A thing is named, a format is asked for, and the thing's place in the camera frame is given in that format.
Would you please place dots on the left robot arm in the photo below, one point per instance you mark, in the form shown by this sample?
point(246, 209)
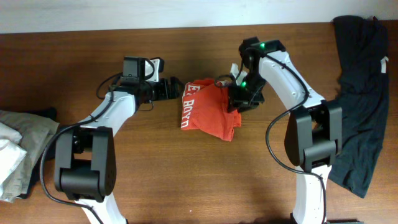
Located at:
point(85, 158)

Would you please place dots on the grey folded garment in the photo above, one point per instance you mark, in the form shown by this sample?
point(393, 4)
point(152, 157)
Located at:
point(37, 128)

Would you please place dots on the white folded garment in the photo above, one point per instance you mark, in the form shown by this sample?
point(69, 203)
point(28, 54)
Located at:
point(11, 153)

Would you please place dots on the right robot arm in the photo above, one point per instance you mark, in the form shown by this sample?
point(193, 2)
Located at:
point(313, 137)

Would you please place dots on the black t-shirt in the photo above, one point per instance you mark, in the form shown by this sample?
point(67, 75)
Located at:
point(362, 46)

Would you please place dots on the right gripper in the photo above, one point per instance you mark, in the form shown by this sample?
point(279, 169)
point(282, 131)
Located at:
point(241, 102)

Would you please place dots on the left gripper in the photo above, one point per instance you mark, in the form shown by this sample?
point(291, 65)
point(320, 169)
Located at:
point(168, 89)

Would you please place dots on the red t-shirt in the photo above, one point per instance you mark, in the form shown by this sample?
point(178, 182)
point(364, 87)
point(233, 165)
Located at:
point(205, 107)

